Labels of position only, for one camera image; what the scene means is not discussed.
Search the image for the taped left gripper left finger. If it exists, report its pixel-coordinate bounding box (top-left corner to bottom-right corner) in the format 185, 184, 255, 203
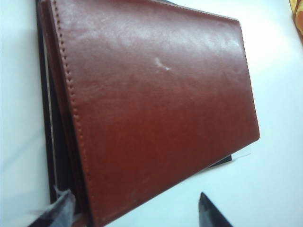
30, 186, 77, 227

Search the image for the yellow cloth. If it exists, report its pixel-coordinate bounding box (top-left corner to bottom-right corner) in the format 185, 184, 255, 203
289, 0, 303, 36

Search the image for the red leather book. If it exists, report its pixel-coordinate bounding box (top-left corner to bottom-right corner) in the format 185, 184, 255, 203
39, 0, 261, 227

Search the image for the black book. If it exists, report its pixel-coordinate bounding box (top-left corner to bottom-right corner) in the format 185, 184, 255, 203
35, 0, 251, 206

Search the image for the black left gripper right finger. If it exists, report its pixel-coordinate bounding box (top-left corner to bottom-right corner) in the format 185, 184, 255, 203
198, 192, 235, 227

